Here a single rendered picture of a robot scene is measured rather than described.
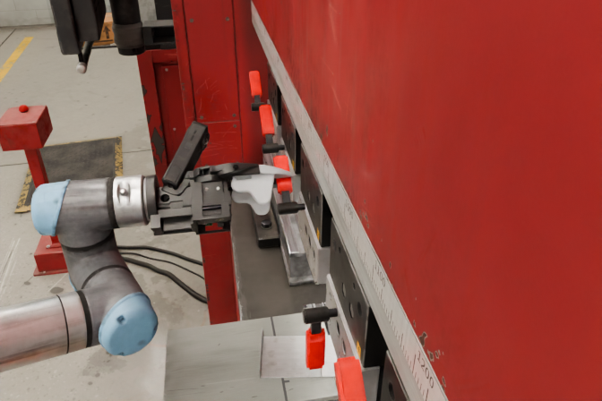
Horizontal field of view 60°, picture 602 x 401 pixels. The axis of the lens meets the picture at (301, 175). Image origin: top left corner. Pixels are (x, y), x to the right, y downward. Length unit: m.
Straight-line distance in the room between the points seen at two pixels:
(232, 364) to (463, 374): 0.61
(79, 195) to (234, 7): 0.84
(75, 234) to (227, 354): 0.32
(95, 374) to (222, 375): 1.46
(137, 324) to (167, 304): 1.79
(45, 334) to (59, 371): 1.66
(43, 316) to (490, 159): 0.57
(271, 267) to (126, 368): 1.15
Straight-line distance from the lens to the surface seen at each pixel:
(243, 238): 1.36
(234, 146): 1.61
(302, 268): 1.20
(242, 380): 0.88
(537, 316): 0.25
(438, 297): 0.34
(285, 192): 0.78
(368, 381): 0.58
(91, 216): 0.77
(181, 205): 0.77
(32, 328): 0.71
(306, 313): 0.62
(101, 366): 2.33
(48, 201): 0.78
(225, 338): 0.94
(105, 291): 0.74
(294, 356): 0.90
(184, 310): 2.46
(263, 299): 1.18
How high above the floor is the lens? 1.69
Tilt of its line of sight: 30 degrees down
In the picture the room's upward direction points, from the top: straight up
